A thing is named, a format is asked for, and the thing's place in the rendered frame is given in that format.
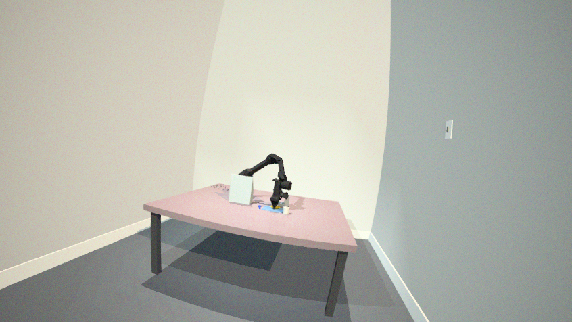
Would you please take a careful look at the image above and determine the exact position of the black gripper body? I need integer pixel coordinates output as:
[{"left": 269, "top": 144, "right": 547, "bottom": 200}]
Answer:
[{"left": 270, "top": 188, "right": 282, "bottom": 201}]

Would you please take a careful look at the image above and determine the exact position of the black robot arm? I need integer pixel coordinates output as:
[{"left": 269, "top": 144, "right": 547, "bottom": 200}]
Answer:
[{"left": 238, "top": 153, "right": 292, "bottom": 199}]

